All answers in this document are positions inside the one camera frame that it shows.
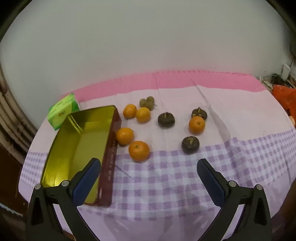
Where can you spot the brown wooden door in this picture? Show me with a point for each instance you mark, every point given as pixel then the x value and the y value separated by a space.
pixel 9 171

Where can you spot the orange plastic bag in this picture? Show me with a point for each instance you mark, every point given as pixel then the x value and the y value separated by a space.
pixel 284 97

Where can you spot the pink and purple checked blanket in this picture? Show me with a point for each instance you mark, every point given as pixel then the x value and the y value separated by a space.
pixel 175 185

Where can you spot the brown longan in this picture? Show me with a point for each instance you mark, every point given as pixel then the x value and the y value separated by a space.
pixel 150 105
pixel 150 99
pixel 143 102

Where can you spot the gold metal tin box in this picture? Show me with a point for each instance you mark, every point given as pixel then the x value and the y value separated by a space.
pixel 76 139

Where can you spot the crumpled silver packet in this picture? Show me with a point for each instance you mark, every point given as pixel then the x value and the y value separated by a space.
pixel 266 82

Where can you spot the beige patterned curtain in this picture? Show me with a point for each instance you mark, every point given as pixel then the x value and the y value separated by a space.
pixel 11 115

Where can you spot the dark brown water chestnut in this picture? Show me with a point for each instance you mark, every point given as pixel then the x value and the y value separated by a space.
pixel 199 114
pixel 190 144
pixel 166 119

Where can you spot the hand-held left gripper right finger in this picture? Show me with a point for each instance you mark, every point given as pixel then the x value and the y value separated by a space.
pixel 211 183

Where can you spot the orange mandarin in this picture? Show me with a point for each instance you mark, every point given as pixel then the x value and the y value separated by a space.
pixel 143 115
pixel 124 136
pixel 129 111
pixel 196 125
pixel 139 151

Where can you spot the green tissue pack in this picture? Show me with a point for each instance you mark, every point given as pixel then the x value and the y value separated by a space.
pixel 61 111

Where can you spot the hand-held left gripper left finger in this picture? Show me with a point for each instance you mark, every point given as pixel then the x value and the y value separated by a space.
pixel 86 183

